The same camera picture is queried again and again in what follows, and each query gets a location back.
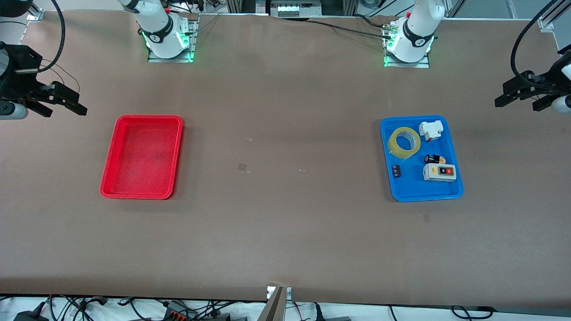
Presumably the yellow tape roll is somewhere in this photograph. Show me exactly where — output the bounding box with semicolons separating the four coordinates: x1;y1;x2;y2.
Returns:
387;127;421;160

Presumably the white circuit breaker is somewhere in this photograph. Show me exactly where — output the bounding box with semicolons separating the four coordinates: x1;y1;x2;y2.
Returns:
418;121;444;142

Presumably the red plastic tray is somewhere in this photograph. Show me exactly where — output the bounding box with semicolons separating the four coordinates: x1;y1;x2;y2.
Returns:
100;115;184;200

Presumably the blue plastic tray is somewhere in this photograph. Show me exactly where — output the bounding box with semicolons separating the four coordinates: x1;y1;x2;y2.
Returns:
380;115;464;202

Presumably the black power adapter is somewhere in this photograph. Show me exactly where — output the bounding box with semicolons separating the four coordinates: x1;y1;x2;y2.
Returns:
13;309;50;321

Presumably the white terminal strip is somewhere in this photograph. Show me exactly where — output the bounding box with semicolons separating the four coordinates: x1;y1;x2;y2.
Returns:
277;4;322;17

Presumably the orange black connector block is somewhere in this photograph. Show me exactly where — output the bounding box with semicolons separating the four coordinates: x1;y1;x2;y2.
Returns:
163;301;199;321

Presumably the thin black sensor wire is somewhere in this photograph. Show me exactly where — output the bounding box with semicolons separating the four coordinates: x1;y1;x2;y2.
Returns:
39;58;81;95

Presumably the left gripper thick black cable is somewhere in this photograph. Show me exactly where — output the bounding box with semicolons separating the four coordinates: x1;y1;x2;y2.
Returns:
510;0;560;87

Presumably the gripper thick black cable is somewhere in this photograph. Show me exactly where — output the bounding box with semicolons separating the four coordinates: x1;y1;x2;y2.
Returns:
510;0;560;87
38;0;66;73

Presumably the right gripper thick black cable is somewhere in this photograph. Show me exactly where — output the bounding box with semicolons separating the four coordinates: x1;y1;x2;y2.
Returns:
38;0;66;73

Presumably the aluminium frame profile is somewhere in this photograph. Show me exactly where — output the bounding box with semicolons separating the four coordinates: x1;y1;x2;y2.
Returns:
538;0;571;32

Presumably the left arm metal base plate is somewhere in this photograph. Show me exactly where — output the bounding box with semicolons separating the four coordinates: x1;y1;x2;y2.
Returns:
384;45;431;69

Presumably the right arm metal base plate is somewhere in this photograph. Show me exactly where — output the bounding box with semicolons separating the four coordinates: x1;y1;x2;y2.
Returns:
147;16;199;63

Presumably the grey push-button switch box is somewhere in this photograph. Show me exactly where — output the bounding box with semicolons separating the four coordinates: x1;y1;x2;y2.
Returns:
422;163;457;182

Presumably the black cable on table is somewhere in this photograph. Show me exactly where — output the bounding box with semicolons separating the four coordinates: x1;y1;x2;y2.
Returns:
307;19;393;38

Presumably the aluminium rack frame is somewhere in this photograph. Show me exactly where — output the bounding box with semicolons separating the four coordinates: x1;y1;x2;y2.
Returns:
225;0;357;18

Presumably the aluminium camera post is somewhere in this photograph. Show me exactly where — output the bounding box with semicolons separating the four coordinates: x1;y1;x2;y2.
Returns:
258;285;293;321

